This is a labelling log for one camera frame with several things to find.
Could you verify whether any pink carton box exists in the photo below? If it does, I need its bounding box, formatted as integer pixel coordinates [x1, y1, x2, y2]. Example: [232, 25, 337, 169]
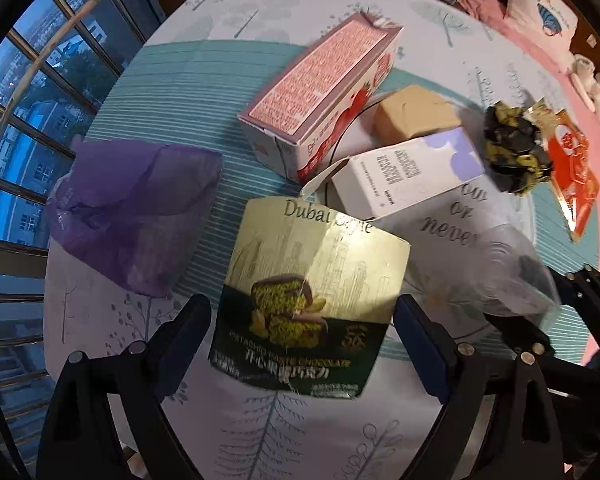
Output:
[237, 12, 405, 184]

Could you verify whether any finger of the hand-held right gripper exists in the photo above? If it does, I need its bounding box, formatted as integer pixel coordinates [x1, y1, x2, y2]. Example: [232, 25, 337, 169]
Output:
[482, 312, 600, 396]
[567, 265, 600, 361]

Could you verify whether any tree print tablecloth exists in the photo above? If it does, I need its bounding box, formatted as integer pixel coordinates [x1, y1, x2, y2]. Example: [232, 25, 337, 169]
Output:
[44, 0, 600, 480]

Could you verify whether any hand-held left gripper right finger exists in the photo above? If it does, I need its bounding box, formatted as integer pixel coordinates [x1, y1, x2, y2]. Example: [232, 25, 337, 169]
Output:
[392, 294, 566, 480]

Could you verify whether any tan cardboard box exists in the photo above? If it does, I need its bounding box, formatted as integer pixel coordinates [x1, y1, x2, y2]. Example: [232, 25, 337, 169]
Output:
[373, 85, 462, 145]

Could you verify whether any clear plastic bottle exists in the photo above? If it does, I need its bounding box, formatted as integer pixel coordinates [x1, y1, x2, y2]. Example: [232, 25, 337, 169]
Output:
[472, 222, 563, 317]

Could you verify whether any window with metal grille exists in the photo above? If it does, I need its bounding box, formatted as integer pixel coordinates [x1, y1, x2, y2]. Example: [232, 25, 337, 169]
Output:
[0, 0, 181, 480]

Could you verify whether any pink square pillow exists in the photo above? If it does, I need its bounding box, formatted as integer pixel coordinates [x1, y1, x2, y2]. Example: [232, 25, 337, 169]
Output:
[503, 0, 579, 68]

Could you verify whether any purple plastic bag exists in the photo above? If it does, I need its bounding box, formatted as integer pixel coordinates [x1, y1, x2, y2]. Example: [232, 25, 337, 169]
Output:
[47, 140, 224, 298]

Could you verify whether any green chocolate box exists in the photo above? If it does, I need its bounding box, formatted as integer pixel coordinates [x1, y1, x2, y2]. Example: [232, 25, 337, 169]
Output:
[207, 196, 412, 402]

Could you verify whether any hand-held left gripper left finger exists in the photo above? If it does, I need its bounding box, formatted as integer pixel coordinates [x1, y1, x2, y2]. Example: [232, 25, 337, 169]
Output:
[37, 293, 213, 480]

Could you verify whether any white carton box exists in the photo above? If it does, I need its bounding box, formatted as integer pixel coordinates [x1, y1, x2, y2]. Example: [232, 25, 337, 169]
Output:
[300, 127, 486, 220]

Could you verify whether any crumpled black yellow wrapper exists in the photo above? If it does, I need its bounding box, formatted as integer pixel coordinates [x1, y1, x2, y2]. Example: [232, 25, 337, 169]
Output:
[482, 101, 555, 196]

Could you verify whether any orange red wrapper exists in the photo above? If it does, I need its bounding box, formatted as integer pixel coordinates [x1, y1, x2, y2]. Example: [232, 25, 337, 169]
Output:
[525, 99, 600, 243]

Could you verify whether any wooden headboard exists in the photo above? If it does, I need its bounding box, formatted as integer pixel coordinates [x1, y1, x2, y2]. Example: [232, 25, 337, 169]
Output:
[472, 0, 600, 78]

